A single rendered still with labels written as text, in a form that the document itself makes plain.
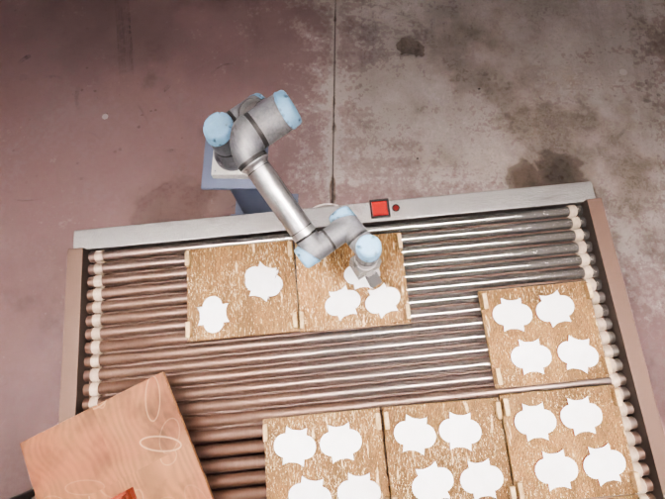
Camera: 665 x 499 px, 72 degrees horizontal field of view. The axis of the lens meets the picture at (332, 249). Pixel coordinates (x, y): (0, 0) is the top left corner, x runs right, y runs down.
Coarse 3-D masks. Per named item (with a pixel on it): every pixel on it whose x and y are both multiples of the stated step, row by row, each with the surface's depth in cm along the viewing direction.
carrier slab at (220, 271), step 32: (192, 256) 176; (224, 256) 176; (256, 256) 176; (288, 256) 176; (192, 288) 173; (224, 288) 173; (288, 288) 172; (192, 320) 170; (256, 320) 169; (288, 320) 169
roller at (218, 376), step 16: (608, 336) 168; (400, 352) 169; (416, 352) 168; (432, 352) 167; (448, 352) 167; (464, 352) 167; (480, 352) 167; (240, 368) 168; (256, 368) 167; (272, 368) 167; (288, 368) 166; (304, 368) 166; (320, 368) 166; (336, 368) 167; (352, 368) 168; (96, 384) 166; (112, 384) 166; (128, 384) 166; (176, 384) 166; (192, 384) 166
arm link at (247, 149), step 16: (240, 128) 131; (240, 144) 131; (256, 144) 132; (240, 160) 133; (256, 160) 132; (256, 176) 134; (272, 176) 134; (272, 192) 134; (288, 192) 136; (272, 208) 136; (288, 208) 135; (288, 224) 136; (304, 224) 136; (304, 240) 136; (320, 240) 137; (304, 256) 136; (320, 256) 138
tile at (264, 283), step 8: (256, 272) 171; (264, 272) 171; (272, 272) 171; (248, 280) 170; (256, 280) 170; (264, 280) 170; (272, 280) 170; (248, 288) 170; (256, 288) 170; (264, 288) 170; (272, 288) 170; (280, 288) 169; (264, 296) 169; (272, 296) 169
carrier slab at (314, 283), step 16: (384, 240) 177; (336, 256) 175; (384, 256) 175; (400, 256) 175; (304, 272) 174; (320, 272) 174; (336, 272) 174; (384, 272) 174; (400, 272) 174; (304, 288) 172; (320, 288) 172; (336, 288) 172; (352, 288) 172; (368, 288) 172; (400, 288) 172; (304, 304) 171; (320, 304) 171; (400, 304) 170; (320, 320) 169; (336, 320) 169; (352, 320) 169; (368, 320) 169; (384, 320) 169; (400, 320) 169
